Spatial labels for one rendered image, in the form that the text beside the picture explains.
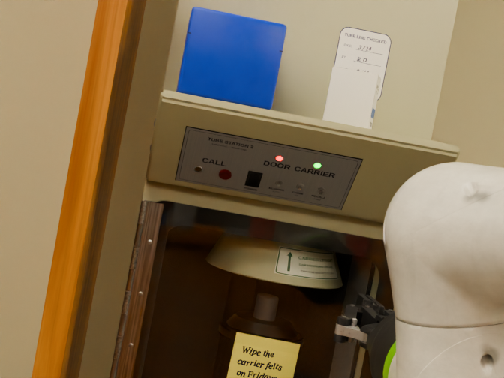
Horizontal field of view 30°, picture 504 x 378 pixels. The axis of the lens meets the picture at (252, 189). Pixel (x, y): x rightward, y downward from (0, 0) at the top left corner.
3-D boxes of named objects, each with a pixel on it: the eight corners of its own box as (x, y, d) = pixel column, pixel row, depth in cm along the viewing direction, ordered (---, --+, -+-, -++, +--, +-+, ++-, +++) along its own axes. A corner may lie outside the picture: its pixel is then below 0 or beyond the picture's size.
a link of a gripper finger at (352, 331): (394, 358, 90) (341, 349, 89) (381, 345, 95) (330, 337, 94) (400, 333, 90) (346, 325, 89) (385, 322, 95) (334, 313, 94)
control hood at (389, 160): (143, 178, 107) (159, 91, 107) (415, 227, 111) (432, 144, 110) (141, 185, 96) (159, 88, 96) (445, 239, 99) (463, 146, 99)
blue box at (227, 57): (175, 94, 106) (190, 16, 106) (262, 111, 107) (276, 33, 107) (176, 92, 96) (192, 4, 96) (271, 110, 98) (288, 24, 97)
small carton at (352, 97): (327, 123, 106) (337, 70, 106) (370, 131, 105) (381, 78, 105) (322, 121, 101) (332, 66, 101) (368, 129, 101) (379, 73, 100)
